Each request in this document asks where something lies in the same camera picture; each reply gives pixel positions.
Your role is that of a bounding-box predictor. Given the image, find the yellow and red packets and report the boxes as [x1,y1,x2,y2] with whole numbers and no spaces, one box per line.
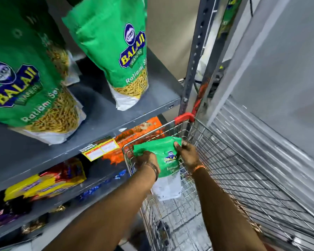
[4,158,87,202]

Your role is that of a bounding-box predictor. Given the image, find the grey metal roller shutter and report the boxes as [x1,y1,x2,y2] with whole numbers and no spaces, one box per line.
[206,96,314,221]

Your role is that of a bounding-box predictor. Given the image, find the grey perforated shelf upright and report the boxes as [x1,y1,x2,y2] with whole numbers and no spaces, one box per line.
[178,0,218,116]

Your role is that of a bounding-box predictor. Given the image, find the gold wrapped sweets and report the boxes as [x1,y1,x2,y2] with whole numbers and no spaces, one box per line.
[20,214,50,235]

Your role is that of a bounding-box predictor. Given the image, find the person's right hand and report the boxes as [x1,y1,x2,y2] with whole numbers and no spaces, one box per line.
[174,140,203,173]

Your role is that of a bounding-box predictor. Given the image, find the orange wrist thread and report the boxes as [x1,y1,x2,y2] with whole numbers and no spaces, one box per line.
[190,165,207,176]

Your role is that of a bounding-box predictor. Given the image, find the grey metal shelf board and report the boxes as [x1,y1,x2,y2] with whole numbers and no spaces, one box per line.
[0,48,184,194]

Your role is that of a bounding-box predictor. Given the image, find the large green snack packet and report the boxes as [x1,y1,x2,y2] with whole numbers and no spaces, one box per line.
[0,0,87,146]
[40,31,82,87]
[62,0,149,112]

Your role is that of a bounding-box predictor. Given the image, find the blue wrapped packets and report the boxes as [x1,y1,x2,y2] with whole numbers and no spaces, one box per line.
[78,169,128,202]

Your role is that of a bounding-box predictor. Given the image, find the person's left hand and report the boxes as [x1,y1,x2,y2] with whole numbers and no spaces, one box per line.
[132,151,161,171]

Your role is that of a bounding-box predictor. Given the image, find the orange snack packet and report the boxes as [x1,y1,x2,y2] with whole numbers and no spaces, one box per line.
[102,117,166,165]

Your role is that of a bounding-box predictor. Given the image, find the dark purple packets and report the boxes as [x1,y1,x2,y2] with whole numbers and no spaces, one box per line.
[0,190,33,231]

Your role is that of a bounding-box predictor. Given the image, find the person's left forearm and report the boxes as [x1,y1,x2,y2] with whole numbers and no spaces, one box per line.
[43,167,159,251]

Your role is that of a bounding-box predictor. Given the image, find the small green snack packet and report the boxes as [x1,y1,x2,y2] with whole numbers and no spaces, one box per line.
[133,136,184,202]

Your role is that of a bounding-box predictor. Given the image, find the metal wrist bracelet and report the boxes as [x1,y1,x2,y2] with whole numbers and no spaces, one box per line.
[142,161,160,181]

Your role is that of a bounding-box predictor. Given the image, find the hanging green packet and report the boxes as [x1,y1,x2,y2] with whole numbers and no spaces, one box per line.
[217,0,244,40]

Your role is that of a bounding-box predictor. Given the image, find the silver wire shopping cart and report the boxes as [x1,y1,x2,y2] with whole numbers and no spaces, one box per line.
[122,112,314,251]

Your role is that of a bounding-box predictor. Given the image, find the yellow shelf price label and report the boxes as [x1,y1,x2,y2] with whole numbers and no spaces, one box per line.
[79,138,120,162]

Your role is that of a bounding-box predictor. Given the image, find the person's right forearm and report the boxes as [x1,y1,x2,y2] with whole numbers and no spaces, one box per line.
[192,167,268,251]

